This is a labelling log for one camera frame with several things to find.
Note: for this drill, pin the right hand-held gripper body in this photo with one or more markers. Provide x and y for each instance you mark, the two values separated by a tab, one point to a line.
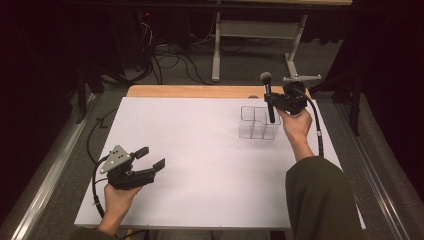
291	100

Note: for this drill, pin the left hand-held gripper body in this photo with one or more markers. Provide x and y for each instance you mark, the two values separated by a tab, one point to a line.
131	178

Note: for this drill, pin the black makeup brush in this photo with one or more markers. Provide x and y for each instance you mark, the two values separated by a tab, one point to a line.
268	90

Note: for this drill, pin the clear acrylic organizer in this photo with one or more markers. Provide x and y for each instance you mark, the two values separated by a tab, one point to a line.
255	126

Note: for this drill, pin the person's right hand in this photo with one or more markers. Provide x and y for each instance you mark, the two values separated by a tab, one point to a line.
296	125

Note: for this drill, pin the person's left hand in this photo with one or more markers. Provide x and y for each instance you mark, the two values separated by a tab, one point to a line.
117	201

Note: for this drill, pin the white board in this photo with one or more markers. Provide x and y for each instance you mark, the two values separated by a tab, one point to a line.
200	166

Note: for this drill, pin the dark metal stand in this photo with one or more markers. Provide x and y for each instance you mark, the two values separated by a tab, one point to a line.
355	100
81	93

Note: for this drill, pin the wooden table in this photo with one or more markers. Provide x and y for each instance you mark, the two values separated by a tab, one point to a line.
200	91

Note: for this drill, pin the person's grey trousers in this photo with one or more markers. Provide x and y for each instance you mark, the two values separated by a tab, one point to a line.
213	235

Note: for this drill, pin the dark box with red light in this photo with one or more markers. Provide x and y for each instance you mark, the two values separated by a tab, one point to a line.
133	33

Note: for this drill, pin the white metal desk frame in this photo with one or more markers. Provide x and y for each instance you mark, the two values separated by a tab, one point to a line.
256	29

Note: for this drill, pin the aluminium floor rail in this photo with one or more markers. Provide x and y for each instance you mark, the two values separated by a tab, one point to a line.
43	186
383	186

